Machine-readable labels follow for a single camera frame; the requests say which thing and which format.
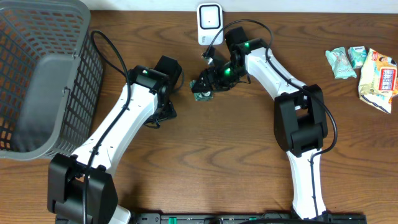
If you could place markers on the dark grey plastic basket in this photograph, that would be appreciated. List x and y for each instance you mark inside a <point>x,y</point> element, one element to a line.
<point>51,78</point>

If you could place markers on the orange tissue pack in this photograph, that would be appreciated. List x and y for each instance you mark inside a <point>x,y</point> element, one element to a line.
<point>395,90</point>

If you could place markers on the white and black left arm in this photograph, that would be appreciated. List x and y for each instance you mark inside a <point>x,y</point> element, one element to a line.
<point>81,187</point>

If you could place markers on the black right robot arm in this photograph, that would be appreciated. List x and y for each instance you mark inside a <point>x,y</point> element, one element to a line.
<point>300,124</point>

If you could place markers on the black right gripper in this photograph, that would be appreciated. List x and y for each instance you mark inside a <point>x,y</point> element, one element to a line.
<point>212,81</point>

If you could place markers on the teal snack wrapper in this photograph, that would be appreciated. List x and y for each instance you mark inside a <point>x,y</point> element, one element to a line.
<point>340,65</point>

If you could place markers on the dark green round-logo box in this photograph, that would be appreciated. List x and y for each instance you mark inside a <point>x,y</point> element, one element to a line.
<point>207,93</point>

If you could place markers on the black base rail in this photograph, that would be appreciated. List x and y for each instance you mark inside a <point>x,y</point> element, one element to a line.
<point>269,217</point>

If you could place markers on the yellow wet wipes pack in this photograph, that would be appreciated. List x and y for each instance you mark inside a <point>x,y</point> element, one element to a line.
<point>377,80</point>

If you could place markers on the small teal tissue pack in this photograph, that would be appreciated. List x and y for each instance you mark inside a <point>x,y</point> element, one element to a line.
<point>357,56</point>

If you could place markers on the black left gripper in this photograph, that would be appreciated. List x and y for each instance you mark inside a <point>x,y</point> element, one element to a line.
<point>170,112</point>

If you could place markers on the white barcode scanner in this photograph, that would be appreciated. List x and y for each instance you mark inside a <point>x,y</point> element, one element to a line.
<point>209,23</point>

